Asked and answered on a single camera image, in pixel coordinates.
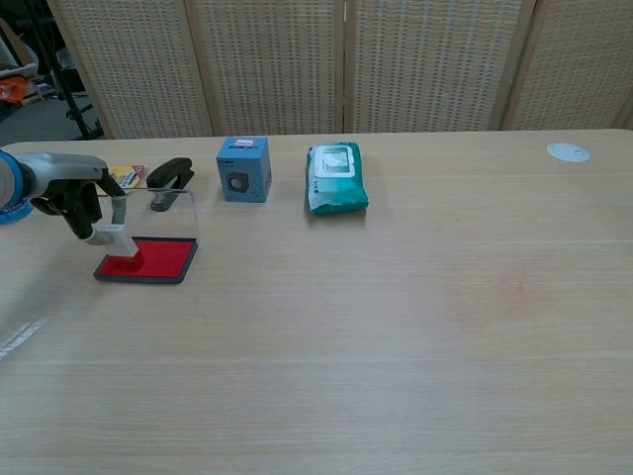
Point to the red ink pad clear lid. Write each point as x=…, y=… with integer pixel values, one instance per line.
x=163, y=262

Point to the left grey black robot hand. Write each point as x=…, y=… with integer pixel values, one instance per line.
x=64, y=173

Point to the black stapler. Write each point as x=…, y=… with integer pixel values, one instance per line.
x=170, y=170

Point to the blue labelled bottle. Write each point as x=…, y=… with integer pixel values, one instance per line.
x=12, y=215

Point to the round grey table grommet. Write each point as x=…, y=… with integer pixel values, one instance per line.
x=569, y=151

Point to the woven wooden screen panel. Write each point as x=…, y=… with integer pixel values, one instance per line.
x=578, y=64
x=138, y=69
x=272, y=64
x=430, y=64

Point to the red and clear stamp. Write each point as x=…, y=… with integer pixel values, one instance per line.
x=116, y=240

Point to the black tripod stand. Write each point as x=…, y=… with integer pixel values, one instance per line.
x=69, y=94

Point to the green wet wipes pack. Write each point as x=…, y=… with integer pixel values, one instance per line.
x=336, y=183

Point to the tool on yellow blister card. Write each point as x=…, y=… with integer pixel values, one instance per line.
x=129, y=175

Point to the orange object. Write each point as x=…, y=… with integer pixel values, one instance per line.
x=11, y=90

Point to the blue speaker box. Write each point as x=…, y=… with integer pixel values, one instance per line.
x=243, y=173

